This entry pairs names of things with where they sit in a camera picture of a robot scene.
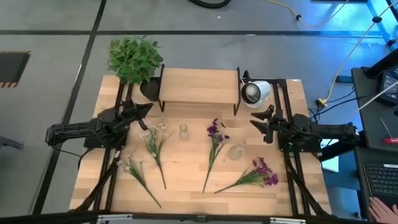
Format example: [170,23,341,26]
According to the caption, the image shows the black table edge rail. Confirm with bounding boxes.
[0,210,398,224]

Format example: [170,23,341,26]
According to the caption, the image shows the white cable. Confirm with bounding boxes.
[338,80,398,124]

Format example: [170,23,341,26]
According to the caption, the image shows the silver rail bracket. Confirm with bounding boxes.
[96,213,134,224]
[269,217,307,224]

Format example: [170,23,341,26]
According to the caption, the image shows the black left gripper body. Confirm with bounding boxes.
[119,98,141,127]

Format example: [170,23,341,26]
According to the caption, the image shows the dark floor hatch hazard stripes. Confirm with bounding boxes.
[0,50,32,89]

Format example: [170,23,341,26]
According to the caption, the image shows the person's hand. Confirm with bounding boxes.
[368,196,398,224]

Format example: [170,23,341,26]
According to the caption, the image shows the purple artificial flower bunch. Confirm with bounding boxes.
[213,157,280,194]
[201,118,231,194]

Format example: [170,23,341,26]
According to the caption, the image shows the black tablet screen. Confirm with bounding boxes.
[377,70,398,106]

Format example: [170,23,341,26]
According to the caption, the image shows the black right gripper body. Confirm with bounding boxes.
[266,107,293,144]

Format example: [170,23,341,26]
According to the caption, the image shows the grey chair foot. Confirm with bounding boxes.
[0,136,25,151]

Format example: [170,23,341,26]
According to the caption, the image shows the dark desk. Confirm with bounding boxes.
[351,67,398,224]

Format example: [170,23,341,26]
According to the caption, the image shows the wooden shelf with black legs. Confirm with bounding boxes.
[158,63,243,116]

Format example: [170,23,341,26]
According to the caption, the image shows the green leafy artificial plant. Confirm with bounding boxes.
[107,34,164,85]

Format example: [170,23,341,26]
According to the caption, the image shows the black laptop keyboard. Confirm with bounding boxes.
[362,161,398,209]

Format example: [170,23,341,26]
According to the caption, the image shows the black plant pot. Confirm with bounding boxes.
[139,77,162,102]

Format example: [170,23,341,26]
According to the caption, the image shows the red-handled tool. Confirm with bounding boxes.
[381,117,398,144]

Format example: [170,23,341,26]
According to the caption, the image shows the cream cable with yellow plug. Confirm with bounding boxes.
[316,0,398,108]

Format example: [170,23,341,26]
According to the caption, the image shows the black power cable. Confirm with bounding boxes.
[308,88,374,125]

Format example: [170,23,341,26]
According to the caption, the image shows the white artificial flower bunch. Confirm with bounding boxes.
[139,117,172,190]
[116,154,162,208]

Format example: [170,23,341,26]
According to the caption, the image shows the black hose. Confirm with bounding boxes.
[188,0,233,9]

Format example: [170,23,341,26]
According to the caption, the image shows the blue metal stand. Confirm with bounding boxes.
[366,0,398,50]

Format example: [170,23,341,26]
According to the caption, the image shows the white cylindrical spotlight lamp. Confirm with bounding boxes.
[241,80,272,109]

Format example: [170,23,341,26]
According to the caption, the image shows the clear glass vase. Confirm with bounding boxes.
[228,143,245,161]
[178,123,190,141]

